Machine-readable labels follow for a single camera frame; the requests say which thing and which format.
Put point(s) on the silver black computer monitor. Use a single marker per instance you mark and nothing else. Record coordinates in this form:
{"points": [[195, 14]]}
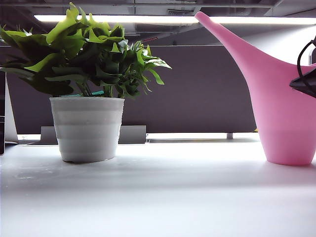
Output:
{"points": [[2, 138]]}

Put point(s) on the green leafy plant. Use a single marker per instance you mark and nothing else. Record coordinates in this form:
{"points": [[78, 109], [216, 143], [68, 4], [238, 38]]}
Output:
{"points": [[74, 49]]}

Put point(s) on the silver partition foot bracket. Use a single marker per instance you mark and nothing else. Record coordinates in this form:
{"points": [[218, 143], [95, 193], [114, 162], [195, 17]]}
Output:
{"points": [[229, 136]]}

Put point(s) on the pink plastic watering can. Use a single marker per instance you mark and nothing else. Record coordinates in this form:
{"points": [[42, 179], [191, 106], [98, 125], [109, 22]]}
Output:
{"points": [[284, 118]]}

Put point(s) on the long ceiling light strip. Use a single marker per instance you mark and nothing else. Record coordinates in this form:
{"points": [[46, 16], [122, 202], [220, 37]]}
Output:
{"points": [[123, 18]]}

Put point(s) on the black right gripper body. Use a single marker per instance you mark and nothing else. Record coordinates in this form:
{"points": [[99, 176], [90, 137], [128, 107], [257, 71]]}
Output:
{"points": [[307, 84]]}

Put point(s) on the teal plant tag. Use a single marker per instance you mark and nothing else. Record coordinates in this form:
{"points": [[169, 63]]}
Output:
{"points": [[98, 93]]}

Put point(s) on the white ribbed plant pot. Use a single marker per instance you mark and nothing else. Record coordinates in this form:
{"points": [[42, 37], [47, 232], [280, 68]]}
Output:
{"points": [[86, 128]]}

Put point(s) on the dark desk partition panel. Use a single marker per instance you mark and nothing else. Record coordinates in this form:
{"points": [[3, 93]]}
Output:
{"points": [[197, 98]]}

